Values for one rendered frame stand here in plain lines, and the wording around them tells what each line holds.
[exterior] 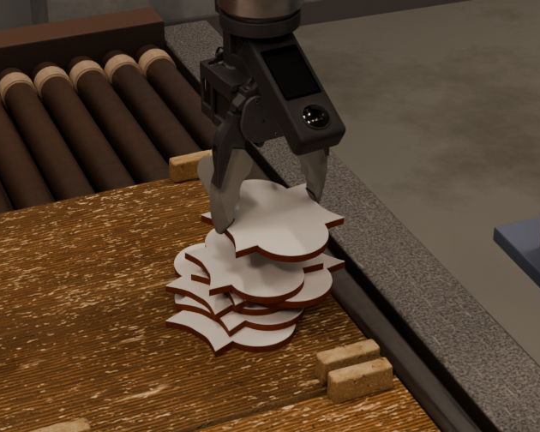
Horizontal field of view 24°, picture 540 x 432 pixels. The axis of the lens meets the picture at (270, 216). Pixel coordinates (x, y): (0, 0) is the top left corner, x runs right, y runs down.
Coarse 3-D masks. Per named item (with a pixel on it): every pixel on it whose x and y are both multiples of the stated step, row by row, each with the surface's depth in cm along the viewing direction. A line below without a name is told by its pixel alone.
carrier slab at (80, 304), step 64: (128, 192) 140; (192, 192) 140; (0, 256) 129; (64, 256) 129; (128, 256) 129; (0, 320) 120; (64, 320) 120; (128, 320) 120; (320, 320) 120; (0, 384) 112; (64, 384) 112; (128, 384) 112; (192, 384) 112; (256, 384) 112; (320, 384) 112
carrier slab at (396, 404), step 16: (400, 384) 112; (304, 400) 110; (320, 400) 110; (352, 400) 110; (368, 400) 110; (384, 400) 110; (400, 400) 110; (256, 416) 108; (272, 416) 108; (288, 416) 108; (304, 416) 108; (320, 416) 108; (336, 416) 108; (352, 416) 108; (368, 416) 108; (384, 416) 108; (400, 416) 108; (416, 416) 108
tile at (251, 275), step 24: (216, 240) 122; (216, 264) 119; (240, 264) 119; (264, 264) 119; (288, 264) 119; (312, 264) 119; (216, 288) 116; (240, 288) 115; (264, 288) 115; (288, 288) 115
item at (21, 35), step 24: (48, 24) 177; (72, 24) 177; (96, 24) 177; (120, 24) 177; (144, 24) 178; (0, 48) 171; (24, 48) 172; (48, 48) 173; (72, 48) 175; (96, 48) 176; (120, 48) 178; (0, 72) 172; (24, 72) 174
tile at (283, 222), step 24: (240, 192) 120; (264, 192) 121; (288, 192) 121; (240, 216) 117; (264, 216) 117; (288, 216) 117; (312, 216) 117; (336, 216) 117; (240, 240) 114; (264, 240) 114; (288, 240) 114; (312, 240) 114
